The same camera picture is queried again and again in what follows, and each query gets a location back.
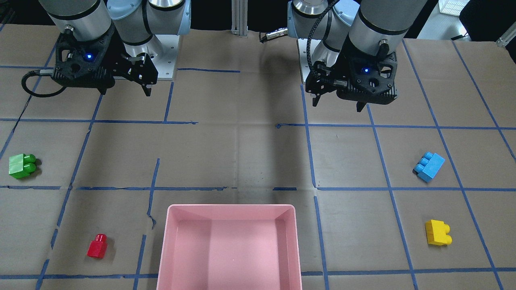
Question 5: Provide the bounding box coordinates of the green toy block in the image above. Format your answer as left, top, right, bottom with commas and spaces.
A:
8, 154, 37, 179

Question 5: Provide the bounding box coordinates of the pink plastic box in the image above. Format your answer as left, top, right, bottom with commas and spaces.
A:
157, 204, 302, 290

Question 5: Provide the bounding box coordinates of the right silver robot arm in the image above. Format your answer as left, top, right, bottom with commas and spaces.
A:
37, 0, 191, 97

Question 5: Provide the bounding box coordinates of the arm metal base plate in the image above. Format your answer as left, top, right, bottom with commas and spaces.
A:
124, 35, 181, 81
297, 39, 348, 85

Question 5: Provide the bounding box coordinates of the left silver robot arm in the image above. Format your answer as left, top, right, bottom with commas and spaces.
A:
287, 0, 424, 112

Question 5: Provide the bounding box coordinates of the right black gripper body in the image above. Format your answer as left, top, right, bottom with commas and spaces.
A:
51, 25, 158, 89

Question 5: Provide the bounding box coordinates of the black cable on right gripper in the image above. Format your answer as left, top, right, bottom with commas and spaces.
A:
21, 69, 70, 98

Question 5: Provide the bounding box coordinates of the yellow toy block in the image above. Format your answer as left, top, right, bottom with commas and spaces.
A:
424, 219, 453, 246

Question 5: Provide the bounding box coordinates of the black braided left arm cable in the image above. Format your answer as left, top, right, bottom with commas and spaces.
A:
306, 0, 341, 81

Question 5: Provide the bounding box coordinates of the aluminium frame post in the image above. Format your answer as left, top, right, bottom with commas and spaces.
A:
231, 0, 248, 38

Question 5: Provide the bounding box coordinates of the red toy block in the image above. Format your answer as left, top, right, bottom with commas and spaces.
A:
86, 234, 108, 259

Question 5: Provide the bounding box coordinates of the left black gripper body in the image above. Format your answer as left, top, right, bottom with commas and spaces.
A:
305, 38, 398, 105

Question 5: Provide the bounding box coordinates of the blue toy block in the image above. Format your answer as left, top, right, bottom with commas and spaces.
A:
413, 151, 445, 183

